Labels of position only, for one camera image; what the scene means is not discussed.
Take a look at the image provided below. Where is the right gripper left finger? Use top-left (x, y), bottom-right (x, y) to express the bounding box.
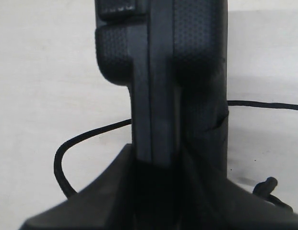
top-left (21, 144), bottom-right (135, 230)

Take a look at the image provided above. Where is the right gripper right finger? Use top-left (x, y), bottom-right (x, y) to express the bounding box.
top-left (182, 147), bottom-right (298, 230)

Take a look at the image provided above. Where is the black cord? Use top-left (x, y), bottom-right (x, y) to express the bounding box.
top-left (54, 100), bottom-right (298, 213)

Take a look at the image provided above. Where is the black plastic carrying case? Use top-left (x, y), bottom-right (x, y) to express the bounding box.
top-left (95, 0), bottom-right (228, 174)

